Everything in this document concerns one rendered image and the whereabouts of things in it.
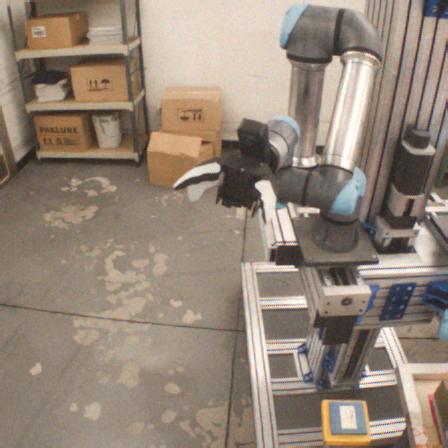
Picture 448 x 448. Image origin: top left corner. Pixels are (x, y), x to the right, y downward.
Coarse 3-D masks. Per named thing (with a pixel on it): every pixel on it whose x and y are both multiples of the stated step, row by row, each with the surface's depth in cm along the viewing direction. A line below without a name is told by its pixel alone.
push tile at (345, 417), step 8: (336, 408) 104; (344, 408) 103; (352, 408) 103; (360, 408) 103; (336, 416) 101; (344, 416) 101; (352, 416) 101; (360, 416) 101; (336, 424) 100; (344, 424) 99; (352, 424) 99; (360, 424) 99; (336, 432) 98; (344, 432) 97; (352, 432) 97; (360, 432) 97
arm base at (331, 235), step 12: (324, 216) 112; (312, 228) 118; (324, 228) 113; (336, 228) 111; (348, 228) 111; (312, 240) 118; (324, 240) 115; (336, 240) 112; (348, 240) 112; (336, 252) 114
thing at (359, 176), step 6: (354, 174) 106; (360, 174) 106; (360, 180) 104; (366, 180) 106; (360, 186) 104; (360, 192) 105; (360, 198) 106; (360, 204) 108; (354, 210) 108; (330, 216) 110; (336, 216) 109; (342, 216) 109; (348, 216) 108; (354, 216) 109
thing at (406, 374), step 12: (396, 372) 112; (408, 372) 110; (420, 372) 109; (432, 372) 109; (444, 372) 108; (408, 384) 106; (408, 396) 103; (408, 408) 100; (420, 408) 100; (408, 420) 98; (420, 420) 96; (408, 432) 97; (420, 432) 94; (420, 444) 91
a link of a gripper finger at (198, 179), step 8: (192, 168) 63; (200, 168) 64; (208, 168) 64; (216, 168) 64; (184, 176) 62; (192, 176) 62; (200, 176) 62; (208, 176) 64; (216, 176) 64; (176, 184) 61; (184, 184) 61; (192, 184) 63; (200, 184) 65; (208, 184) 66; (216, 184) 67; (192, 192) 65; (200, 192) 66; (192, 200) 66
